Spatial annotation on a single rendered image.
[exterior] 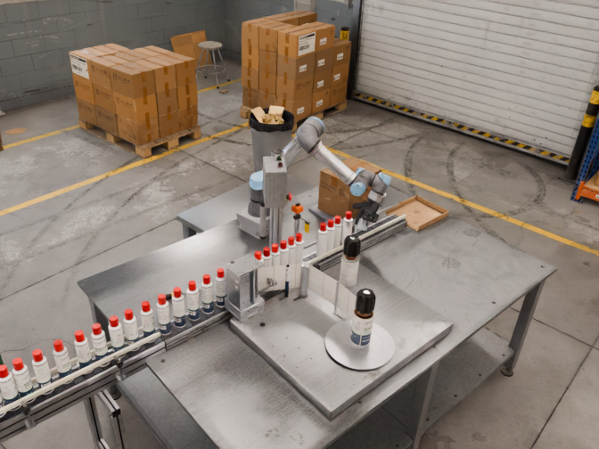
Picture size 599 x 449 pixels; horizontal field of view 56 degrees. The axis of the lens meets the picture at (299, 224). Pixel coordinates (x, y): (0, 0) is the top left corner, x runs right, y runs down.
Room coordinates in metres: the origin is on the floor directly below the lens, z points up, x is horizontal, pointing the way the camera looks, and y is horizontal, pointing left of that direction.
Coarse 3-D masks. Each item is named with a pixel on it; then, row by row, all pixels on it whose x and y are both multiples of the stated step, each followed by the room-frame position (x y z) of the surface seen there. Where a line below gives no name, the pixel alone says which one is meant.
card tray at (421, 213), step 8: (408, 200) 3.20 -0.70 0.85; (416, 200) 3.23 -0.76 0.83; (424, 200) 3.20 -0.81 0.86; (392, 208) 3.09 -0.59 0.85; (400, 208) 3.12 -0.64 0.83; (408, 208) 3.12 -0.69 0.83; (416, 208) 3.13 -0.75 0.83; (424, 208) 3.13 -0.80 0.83; (432, 208) 3.14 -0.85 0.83; (440, 208) 3.10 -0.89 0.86; (408, 216) 3.02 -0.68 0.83; (416, 216) 3.03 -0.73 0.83; (424, 216) 3.03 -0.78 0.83; (432, 216) 3.04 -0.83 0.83; (440, 216) 3.01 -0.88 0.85; (408, 224) 2.93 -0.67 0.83; (416, 224) 2.93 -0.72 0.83; (424, 224) 2.90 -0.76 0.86
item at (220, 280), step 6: (222, 270) 2.04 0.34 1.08; (216, 276) 2.04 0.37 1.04; (222, 276) 2.03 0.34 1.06; (216, 282) 2.03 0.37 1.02; (222, 282) 2.02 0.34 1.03; (216, 288) 2.03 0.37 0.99; (222, 288) 2.02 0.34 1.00; (216, 294) 2.03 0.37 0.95; (222, 294) 2.02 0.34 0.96; (216, 300) 2.03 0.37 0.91; (222, 300) 2.02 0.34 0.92; (222, 306) 2.02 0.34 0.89
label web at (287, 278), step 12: (300, 264) 2.16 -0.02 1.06; (264, 276) 2.11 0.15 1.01; (276, 276) 2.12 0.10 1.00; (288, 276) 2.12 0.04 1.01; (312, 276) 2.13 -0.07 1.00; (324, 276) 2.08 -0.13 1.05; (264, 288) 2.11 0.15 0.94; (276, 288) 2.12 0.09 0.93; (288, 288) 2.12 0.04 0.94; (312, 288) 2.13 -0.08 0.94; (324, 288) 2.08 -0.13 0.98
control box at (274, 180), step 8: (264, 160) 2.39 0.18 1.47; (272, 160) 2.40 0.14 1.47; (264, 168) 2.35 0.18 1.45; (272, 168) 2.31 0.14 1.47; (280, 168) 2.32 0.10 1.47; (264, 176) 2.34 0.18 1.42; (272, 176) 2.28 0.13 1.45; (280, 176) 2.28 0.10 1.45; (264, 184) 2.34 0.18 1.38; (272, 184) 2.28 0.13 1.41; (280, 184) 2.28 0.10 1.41; (264, 192) 2.33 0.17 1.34; (272, 192) 2.28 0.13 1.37; (280, 192) 2.28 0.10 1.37; (264, 200) 2.32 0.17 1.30; (272, 200) 2.28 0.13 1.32; (280, 200) 2.28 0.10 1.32
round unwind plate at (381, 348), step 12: (336, 324) 1.93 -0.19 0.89; (348, 324) 1.93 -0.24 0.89; (336, 336) 1.85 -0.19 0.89; (348, 336) 1.86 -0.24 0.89; (372, 336) 1.87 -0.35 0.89; (384, 336) 1.87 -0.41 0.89; (336, 348) 1.78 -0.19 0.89; (348, 348) 1.78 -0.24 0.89; (372, 348) 1.79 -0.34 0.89; (384, 348) 1.79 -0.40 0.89; (336, 360) 1.71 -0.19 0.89; (348, 360) 1.71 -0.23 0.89; (360, 360) 1.72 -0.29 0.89; (372, 360) 1.72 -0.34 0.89; (384, 360) 1.72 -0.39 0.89
